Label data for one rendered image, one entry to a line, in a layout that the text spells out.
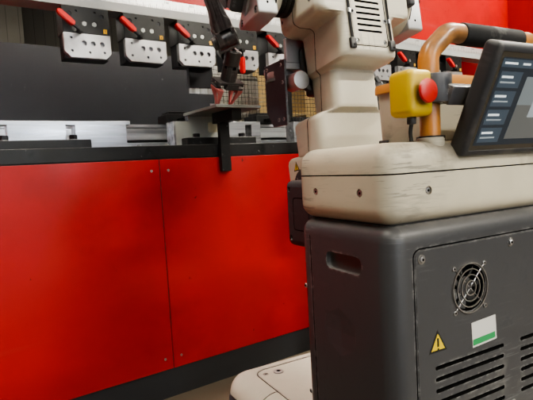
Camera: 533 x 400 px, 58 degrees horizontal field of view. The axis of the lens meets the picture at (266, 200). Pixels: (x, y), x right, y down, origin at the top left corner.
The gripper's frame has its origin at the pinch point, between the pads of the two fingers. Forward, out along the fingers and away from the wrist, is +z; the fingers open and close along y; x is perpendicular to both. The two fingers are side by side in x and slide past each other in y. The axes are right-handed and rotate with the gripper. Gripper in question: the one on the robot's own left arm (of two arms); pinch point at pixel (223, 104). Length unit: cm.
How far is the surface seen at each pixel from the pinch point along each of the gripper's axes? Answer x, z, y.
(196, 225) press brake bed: 21.3, 37.2, 14.9
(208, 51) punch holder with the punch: -20.2, -12.8, -1.7
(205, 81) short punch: -17.9, -2.0, -0.8
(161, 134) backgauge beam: -29.4, 26.0, 9.1
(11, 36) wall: -534, 134, -6
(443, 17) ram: -34, -37, -150
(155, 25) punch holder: -24.7, -19.7, 19.0
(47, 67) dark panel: -69, 13, 46
